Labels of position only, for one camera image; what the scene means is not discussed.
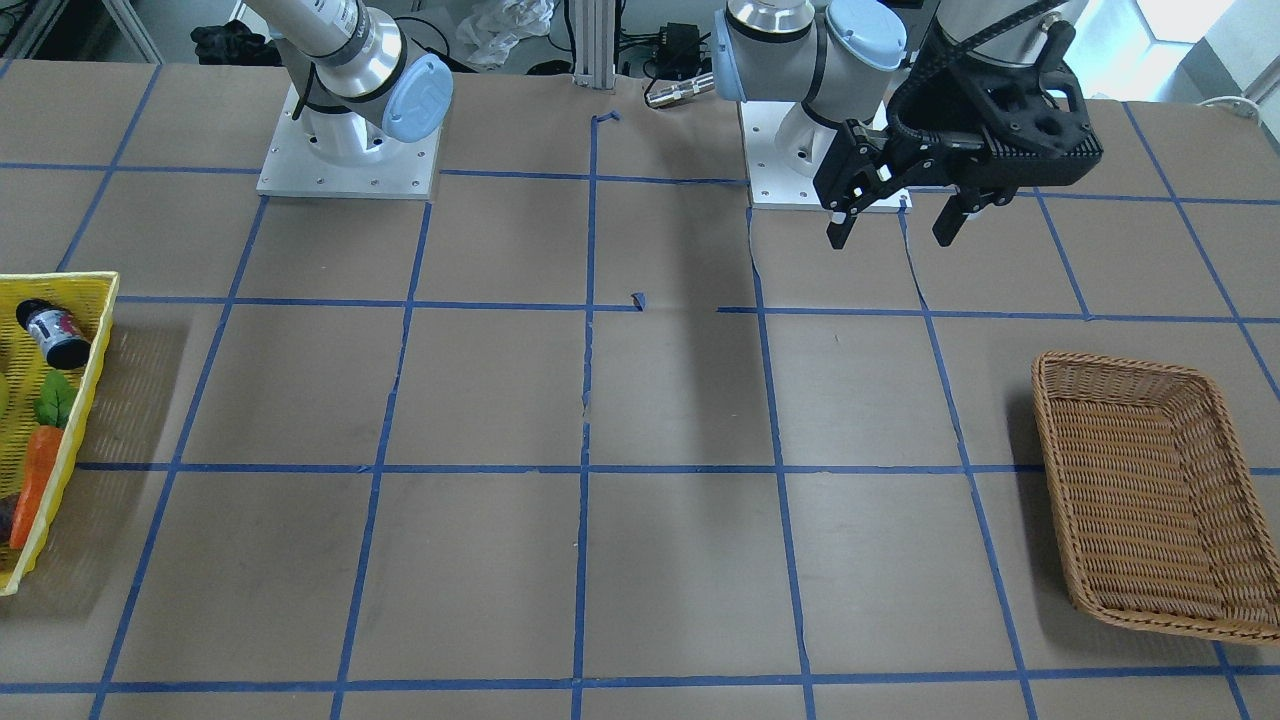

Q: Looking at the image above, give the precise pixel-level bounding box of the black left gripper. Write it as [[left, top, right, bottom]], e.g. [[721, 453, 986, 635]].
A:
[[813, 20, 1105, 249]]

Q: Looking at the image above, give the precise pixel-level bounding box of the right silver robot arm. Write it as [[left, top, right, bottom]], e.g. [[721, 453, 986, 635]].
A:
[[246, 1, 454, 143]]

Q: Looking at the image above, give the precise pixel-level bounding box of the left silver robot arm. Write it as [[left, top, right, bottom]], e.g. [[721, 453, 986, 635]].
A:
[[710, 1, 1105, 250]]

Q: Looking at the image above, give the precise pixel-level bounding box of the metal connector plug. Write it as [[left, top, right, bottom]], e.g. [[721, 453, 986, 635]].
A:
[[644, 72, 716, 110]]

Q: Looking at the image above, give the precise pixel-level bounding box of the brown wicker basket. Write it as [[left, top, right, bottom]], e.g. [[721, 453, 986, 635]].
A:
[[1030, 351, 1279, 646]]

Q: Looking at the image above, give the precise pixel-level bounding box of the yellow woven basket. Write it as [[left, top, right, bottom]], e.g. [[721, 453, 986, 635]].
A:
[[1, 272, 120, 596]]

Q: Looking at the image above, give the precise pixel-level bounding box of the orange toy carrot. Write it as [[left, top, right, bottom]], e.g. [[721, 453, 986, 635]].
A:
[[8, 370, 76, 550]]

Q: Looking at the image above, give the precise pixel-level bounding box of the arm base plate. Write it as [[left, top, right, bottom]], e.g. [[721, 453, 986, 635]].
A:
[[256, 87, 443, 201], [739, 101, 836, 211]]

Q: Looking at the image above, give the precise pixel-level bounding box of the aluminium frame post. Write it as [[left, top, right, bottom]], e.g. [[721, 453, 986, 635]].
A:
[[564, 1, 622, 94]]

